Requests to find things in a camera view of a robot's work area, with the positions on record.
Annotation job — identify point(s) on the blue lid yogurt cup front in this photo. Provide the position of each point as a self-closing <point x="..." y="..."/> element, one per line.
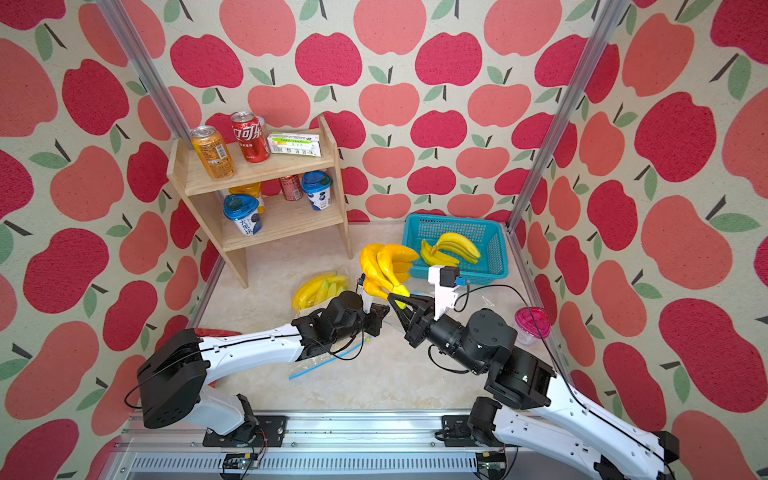
<point x="244" y="211"/>

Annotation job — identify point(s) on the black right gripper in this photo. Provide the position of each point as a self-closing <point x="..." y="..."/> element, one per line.
<point x="420" y="319"/>

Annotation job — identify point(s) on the blue lid yogurt cup back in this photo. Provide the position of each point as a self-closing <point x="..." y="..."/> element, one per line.
<point x="317" y="186"/>

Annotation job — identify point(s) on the right aluminium corner post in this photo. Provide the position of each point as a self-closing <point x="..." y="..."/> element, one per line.
<point x="574" y="94"/>

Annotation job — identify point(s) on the orange drink can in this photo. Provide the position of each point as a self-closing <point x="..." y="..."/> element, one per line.
<point x="212" y="151"/>

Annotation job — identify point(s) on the aluminium corner post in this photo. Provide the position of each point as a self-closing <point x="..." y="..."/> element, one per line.
<point x="133" y="46"/>
<point x="574" y="94"/>

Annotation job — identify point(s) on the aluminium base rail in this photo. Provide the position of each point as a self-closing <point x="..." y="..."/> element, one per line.
<point x="353" y="444"/>

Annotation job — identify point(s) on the left aluminium corner post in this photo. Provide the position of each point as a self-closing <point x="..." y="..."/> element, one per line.
<point x="133" y="46"/>

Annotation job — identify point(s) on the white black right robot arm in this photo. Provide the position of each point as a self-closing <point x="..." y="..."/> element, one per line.
<point x="529" y="405"/>

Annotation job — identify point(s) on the small red can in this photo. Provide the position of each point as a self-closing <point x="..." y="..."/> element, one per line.
<point x="291" y="187"/>

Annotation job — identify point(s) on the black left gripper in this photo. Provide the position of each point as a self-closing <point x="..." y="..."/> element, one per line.
<point x="378" y="312"/>

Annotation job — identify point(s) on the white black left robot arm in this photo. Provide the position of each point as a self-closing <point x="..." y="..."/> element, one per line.
<point x="174" y="384"/>

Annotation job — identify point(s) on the yellow bananas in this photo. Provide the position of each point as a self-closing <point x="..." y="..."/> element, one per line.
<point x="449" y="249"/>

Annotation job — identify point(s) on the red Krax chips bag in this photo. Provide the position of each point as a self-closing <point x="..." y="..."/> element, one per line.
<point x="209" y="332"/>

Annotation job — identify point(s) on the white green box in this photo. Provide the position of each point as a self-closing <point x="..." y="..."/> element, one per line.
<point x="295" y="144"/>

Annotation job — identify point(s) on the yellow container on shelf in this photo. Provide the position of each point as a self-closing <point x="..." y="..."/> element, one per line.
<point x="253" y="190"/>

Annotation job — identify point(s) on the pink lid plastic jar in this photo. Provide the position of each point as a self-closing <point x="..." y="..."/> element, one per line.
<point x="532" y="324"/>

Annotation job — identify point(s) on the blue lid yogurt cup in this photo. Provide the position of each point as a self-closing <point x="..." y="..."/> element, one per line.
<point x="317" y="186"/>
<point x="244" y="211"/>

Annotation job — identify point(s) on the yellow banana bunch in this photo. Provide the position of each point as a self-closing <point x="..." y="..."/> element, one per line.
<point x="318" y="288"/>
<point x="387" y="269"/>

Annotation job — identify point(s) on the red cola can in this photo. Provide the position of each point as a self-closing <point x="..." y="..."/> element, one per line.
<point x="249" y="132"/>

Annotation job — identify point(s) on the teal plastic basket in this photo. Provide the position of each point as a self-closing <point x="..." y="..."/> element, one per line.
<point x="487" y="236"/>

